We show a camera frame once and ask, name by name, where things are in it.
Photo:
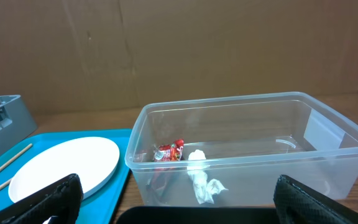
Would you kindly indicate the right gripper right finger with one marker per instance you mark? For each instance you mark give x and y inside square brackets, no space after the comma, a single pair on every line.
[297,203]

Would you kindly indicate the teal serving tray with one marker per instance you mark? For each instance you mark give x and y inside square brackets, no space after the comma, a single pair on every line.
[99,207]

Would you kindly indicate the grey plastic dish rack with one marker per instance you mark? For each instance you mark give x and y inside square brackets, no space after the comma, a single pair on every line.
[16,121]

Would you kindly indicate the red snack wrapper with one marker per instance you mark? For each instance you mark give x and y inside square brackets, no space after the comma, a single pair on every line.
[161,177]

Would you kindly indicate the clear plastic waste bin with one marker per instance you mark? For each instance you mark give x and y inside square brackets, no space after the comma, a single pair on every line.
[248,141]

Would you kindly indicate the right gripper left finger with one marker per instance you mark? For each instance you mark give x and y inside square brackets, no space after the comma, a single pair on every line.
[58,202]

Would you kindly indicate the white tissue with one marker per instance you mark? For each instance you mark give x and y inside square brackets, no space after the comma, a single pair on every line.
[204,189]

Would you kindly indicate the large white plate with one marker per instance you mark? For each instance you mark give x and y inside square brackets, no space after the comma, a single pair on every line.
[93,159]

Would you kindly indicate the left wooden chopstick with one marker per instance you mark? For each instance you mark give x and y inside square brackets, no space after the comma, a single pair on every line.
[11,160]

